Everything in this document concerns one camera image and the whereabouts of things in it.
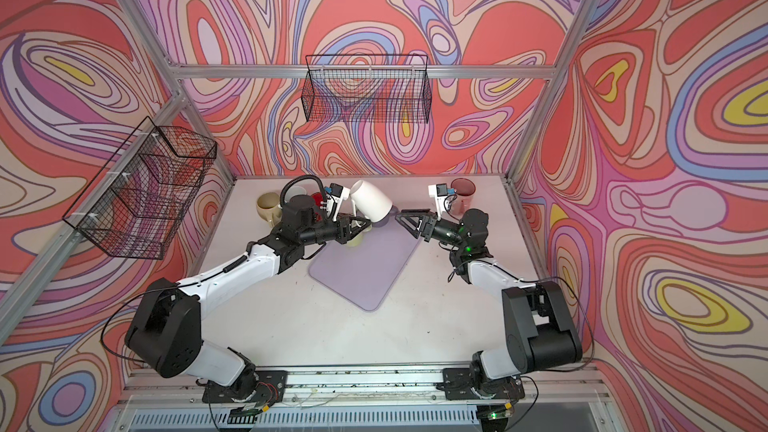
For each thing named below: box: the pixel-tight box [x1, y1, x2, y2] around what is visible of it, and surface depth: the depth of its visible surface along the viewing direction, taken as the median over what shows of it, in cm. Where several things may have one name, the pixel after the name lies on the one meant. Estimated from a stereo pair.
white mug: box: [349, 180, 393, 223], surface depth 78 cm
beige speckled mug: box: [256, 192, 282, 227], surface depth 103 cm
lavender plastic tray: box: [308, 218, 422, 311], surface depth 94 cm
